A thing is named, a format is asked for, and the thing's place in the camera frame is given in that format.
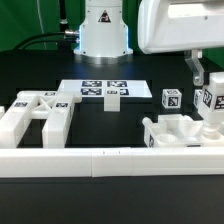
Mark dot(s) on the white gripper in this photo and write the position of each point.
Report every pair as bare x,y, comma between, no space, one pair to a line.
178,25

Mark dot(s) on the white chair seat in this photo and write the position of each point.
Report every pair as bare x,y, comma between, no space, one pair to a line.
178,130

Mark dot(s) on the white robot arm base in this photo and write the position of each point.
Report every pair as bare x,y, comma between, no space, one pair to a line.
103,35

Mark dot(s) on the white tagged cube far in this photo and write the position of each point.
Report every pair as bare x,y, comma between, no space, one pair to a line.
197,97

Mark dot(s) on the white tagged cube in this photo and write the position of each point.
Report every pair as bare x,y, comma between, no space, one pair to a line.
171,98
197,97

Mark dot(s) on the white tagged cube near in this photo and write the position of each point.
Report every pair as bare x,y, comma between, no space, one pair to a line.
171,98

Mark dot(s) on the white tag plate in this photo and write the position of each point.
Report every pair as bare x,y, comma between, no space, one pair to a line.
97,88

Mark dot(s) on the white U-shaped fence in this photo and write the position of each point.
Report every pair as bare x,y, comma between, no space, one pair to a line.
101,162

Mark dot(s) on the white chair back frame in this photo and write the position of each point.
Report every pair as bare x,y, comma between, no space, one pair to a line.
55,108

